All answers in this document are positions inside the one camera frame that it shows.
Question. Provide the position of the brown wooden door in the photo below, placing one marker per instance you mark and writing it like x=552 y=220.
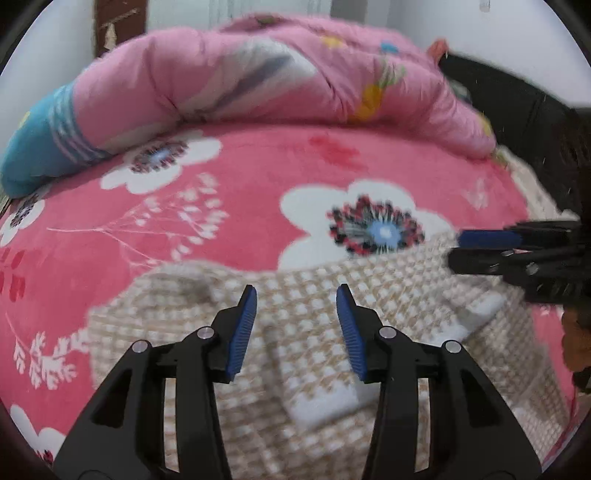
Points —
x=116 y=21

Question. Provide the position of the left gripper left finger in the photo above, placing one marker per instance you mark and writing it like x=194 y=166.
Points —
x=154 y=415

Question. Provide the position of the black bed headboard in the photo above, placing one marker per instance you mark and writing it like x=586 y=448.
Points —
x=551 y=137

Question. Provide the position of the white wardrobe door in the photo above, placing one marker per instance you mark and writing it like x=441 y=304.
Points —
x=206 y=14

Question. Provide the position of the pink and blue quilt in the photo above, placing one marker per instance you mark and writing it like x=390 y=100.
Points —
x=268 y=68

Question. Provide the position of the pink floral fleece blanket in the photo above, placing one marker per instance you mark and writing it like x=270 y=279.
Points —
x=58 y=261

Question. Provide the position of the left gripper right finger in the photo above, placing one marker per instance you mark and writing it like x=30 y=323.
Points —
x=439 y=416

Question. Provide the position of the right hand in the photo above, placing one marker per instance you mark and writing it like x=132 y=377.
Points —
x=576 y=346

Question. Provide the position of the beige houndstooth knit coat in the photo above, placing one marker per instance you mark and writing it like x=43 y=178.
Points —
x=295 y=224

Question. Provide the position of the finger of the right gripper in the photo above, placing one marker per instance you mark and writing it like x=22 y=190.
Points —
x=531 y=234
x=545 y=262

